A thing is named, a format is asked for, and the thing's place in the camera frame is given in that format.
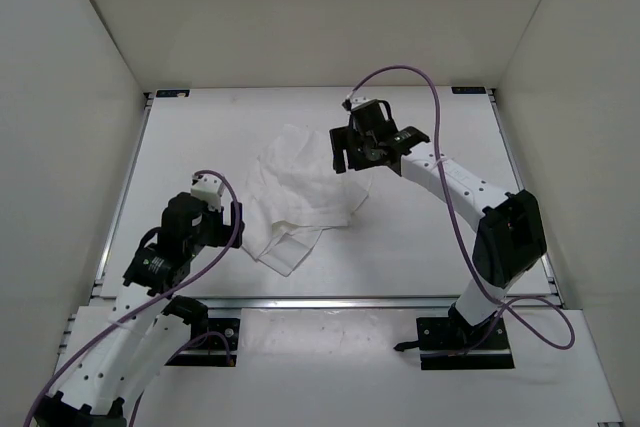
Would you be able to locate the white pleated skirt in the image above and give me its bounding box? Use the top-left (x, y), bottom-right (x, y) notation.
top-left (241, 124), bottom-right (372, 277)

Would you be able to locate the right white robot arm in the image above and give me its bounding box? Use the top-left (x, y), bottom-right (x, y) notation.
top-left (329, 99), bottom-right (547, 350)

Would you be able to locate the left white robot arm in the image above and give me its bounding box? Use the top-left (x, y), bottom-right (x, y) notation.
top-left (24, 186), bottom-right (244, 426)

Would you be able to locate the right blue corner label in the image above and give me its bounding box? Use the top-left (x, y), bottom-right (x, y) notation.
top-left (451, 86), bottom-right (486, 95)

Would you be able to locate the blue corner label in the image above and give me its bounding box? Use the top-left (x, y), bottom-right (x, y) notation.
top-left (155, 89), bottom-right (190, 98)
top-left (451, 86), bottom-right (486, 95)

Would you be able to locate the left blue corner label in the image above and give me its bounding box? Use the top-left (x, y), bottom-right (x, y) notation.
top-left (155, 89), bottom-right (190, 98)

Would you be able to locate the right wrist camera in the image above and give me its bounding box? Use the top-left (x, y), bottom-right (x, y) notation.
top-left (341, 96), bottom-right (368, 112)

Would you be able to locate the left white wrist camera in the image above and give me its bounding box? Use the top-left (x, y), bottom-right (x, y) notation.
top-left (190, 174), bottom-right (226, 212)

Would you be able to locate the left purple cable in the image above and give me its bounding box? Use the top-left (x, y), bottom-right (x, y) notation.
top-left (24, 169), bottom-right (244, 423)

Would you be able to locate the purple cable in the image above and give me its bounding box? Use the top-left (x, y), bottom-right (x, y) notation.
top-left (24, 169), bottom-right (244, 423)
top-left (349, 64), bottom-right (576, 351)

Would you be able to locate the aluminium front rail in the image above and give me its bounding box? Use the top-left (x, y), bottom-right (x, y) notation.
top-left (201, 297), bottom-right (456, 310)

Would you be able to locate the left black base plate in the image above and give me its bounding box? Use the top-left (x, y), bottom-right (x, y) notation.
top-left (166, 317), bottom-right (241, 368)

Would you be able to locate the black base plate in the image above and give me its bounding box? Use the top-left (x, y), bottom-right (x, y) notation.
top-left (394, 317), bottom-right (515, 371)
top-left (166, 317), bottom-right (241, 368)

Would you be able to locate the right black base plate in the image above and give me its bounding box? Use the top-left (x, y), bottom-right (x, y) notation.
top-left (394, 317), bottom-right (515, 371)

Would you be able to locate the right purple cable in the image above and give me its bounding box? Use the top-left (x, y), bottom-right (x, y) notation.
top-left (349, 64), bottom-right (576, 351)

